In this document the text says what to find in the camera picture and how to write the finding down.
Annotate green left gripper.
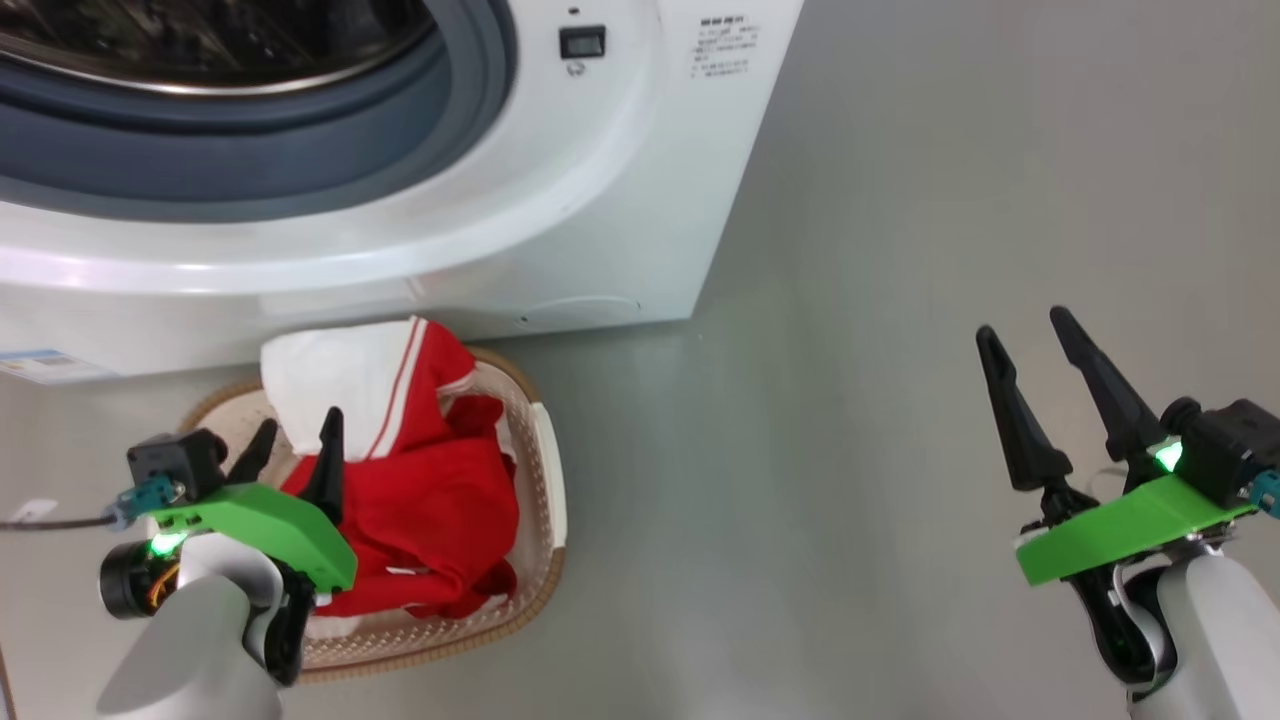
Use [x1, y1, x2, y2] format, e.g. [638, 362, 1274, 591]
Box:
[145, 407, 359, 593]

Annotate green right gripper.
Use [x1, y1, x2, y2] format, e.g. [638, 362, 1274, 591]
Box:
[975, 305, 1256, 586]

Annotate red and white garment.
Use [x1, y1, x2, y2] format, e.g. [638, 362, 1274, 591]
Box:
[260, 317, 521, 621]

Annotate cream perforated laundry basket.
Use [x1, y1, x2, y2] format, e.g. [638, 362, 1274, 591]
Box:
[178, 345, 568, 683]

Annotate white washing machine body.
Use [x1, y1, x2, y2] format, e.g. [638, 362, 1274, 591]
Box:
[0, 0, 804, 379]

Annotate perforated steel washer drum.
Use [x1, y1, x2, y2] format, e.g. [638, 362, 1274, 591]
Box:
[0, 0, 438, 96]

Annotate blue energy label sticker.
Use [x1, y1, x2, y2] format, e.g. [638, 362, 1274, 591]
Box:
[0, 348, 119, 386]

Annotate round white filter cover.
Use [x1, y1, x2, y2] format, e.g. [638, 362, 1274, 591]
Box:
[520, 295, 643, 326]

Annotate printed warning text label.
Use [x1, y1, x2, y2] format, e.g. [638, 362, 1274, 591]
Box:
[692, 15, 759, 81]

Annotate thin black camera cable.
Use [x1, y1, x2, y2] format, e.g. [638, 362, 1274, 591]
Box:
[0, 498, 131, 532]

